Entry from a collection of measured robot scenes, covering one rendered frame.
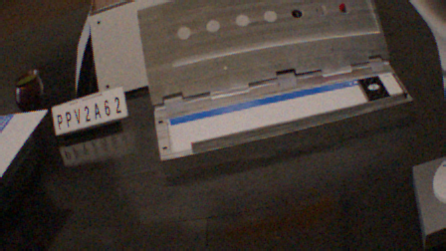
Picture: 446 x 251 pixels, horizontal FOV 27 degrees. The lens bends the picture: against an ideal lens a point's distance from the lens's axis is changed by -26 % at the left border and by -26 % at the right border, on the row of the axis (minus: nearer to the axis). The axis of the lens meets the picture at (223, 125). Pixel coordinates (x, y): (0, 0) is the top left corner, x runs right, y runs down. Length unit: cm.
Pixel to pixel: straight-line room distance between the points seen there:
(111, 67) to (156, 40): 21
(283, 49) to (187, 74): 16
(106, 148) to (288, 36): 36
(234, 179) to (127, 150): 24
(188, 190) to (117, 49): 46
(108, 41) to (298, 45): 37
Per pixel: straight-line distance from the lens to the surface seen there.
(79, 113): 197
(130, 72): 208
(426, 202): 141
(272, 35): 190
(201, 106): 191
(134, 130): 193
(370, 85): 184
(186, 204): 164
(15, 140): 177
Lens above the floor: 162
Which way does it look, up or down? 23 degrees down
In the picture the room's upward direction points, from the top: 12 degrees counter-clockwise
